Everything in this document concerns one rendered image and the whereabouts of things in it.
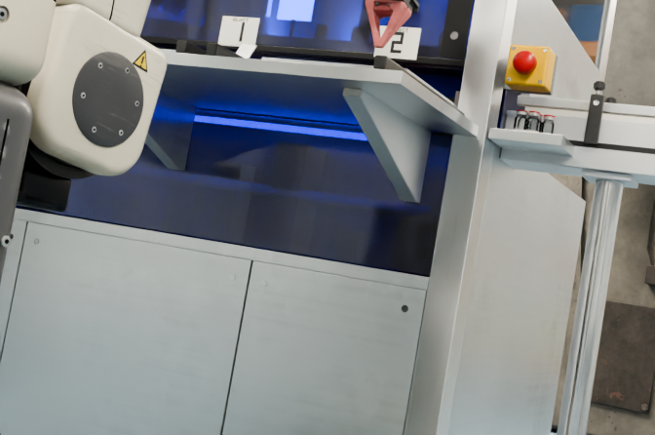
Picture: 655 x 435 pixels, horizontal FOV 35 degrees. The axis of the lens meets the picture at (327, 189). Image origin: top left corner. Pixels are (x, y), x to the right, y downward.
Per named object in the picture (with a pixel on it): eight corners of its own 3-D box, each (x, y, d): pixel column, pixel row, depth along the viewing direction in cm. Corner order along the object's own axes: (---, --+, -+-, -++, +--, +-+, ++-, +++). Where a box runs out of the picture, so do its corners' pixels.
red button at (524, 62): (515, 76, 183) (518, 54, 183) (537, 77, 181) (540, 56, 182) (509, 70, 179) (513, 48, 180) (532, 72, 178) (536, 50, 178)
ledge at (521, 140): (507, 151, 196) (509, 141, 196) (576, 159, 190) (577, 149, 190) (487, 138, 183) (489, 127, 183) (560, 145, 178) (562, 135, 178)
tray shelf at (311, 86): (170, 110, 220) (172, 101, 221) (488, 144, 191) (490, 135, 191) (18, 51, 177) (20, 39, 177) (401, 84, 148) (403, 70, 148)
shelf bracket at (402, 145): (404, 201, 188) (415, 130, 189) (419, 203, 186) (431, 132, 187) (328, 171, 157) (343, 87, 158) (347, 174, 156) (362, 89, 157)
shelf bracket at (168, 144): (172, 169, 209) (183, 105, 210) (184, 171, 207) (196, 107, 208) (65, 138, 178) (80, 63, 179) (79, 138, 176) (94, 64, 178)
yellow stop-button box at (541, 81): (513, 92, 189) (519, 54, 190) (552, 96, 186) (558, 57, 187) (503, 82, 182) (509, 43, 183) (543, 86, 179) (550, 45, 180)
